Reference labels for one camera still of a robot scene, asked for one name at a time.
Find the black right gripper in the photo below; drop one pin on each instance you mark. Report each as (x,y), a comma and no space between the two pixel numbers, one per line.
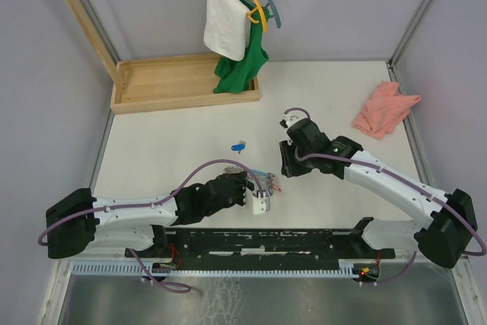
(288,167)

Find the key with red tag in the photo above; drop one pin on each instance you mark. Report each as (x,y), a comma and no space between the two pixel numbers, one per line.
(274,188)

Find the key with blue tag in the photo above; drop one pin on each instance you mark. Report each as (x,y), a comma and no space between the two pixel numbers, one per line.
(239,147)

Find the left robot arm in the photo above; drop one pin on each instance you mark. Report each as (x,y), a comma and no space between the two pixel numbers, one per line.
(86,226)

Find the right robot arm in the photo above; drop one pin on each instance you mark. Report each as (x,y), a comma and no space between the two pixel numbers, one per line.
(440,224)

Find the pink cloth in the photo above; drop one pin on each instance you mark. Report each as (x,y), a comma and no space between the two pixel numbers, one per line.
(385,109)

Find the green garment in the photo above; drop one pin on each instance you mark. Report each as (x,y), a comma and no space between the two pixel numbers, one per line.
(235,76)

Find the white towel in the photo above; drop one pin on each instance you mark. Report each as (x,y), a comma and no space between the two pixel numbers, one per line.
(227,28)

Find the wooden tray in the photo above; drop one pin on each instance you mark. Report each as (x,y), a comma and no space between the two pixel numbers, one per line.
(175,82)

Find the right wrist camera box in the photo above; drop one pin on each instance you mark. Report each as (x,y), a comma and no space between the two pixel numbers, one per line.
(287,120)

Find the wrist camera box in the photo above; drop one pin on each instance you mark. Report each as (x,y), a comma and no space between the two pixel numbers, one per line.
(260,204)
(287,120)

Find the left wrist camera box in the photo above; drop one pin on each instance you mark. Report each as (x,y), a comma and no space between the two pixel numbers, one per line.
(260,204)

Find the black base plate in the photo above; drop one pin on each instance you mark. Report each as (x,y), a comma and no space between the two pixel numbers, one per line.
(218,248)

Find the white slotted cable duct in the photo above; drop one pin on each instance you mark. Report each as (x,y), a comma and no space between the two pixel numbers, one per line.
(133,268)

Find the wooden rack post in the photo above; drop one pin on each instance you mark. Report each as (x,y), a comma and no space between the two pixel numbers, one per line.
(94,36)

